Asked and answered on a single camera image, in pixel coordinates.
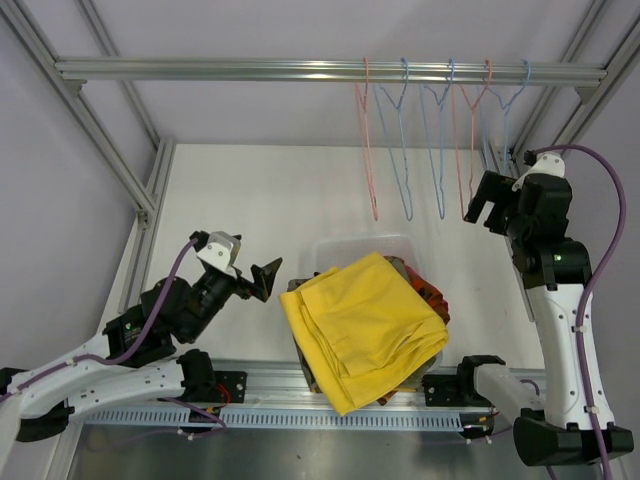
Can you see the pink wire hanger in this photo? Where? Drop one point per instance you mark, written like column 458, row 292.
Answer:
column 362, row 96

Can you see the white slotted cable duct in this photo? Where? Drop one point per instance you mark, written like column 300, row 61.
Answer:
column 164, row 416

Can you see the left aluminium frame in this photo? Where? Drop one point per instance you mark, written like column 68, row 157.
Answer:
column 146, row 198

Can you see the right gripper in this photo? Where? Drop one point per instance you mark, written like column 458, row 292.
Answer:
column 494, row 188

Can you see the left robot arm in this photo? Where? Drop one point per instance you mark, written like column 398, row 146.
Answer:
column 146, row 353

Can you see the blue hanger with orange trousers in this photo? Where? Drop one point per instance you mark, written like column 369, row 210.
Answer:
column 436, row 150

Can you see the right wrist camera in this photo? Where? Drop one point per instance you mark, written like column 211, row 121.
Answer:
column 548, row 163

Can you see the white plastic basket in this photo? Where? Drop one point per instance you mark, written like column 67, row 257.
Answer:
column 343, row 252

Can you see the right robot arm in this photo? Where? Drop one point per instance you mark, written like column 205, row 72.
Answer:
column 572, row 423

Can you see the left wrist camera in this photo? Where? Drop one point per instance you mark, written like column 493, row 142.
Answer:
column 212, row 249

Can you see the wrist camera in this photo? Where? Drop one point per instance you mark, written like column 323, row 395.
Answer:
column 548, row 163
column 212, row 249

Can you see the right aluminium frame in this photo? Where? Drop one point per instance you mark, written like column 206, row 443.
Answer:
column 604, row 118

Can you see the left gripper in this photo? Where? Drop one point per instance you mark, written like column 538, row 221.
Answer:
column 263, row 277

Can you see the blue hanger with camo trousers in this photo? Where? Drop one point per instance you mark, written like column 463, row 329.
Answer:
column 397, row 151

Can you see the aluminium frame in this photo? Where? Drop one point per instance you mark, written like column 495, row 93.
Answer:
column 604, row 118
column 146, row 198

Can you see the aluminium hanging rail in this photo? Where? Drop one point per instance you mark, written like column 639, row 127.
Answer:
column 295, row 70

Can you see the orange brown camouflage trousers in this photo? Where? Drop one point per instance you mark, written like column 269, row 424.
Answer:
column 435, row 299

